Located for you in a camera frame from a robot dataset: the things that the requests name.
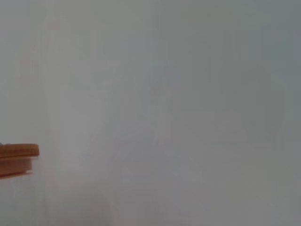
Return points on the wooden dispenser lid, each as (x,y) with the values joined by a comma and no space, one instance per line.
(18,150)

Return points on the clear glass water dispenser jar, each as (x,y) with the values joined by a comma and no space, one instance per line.
(16,202)

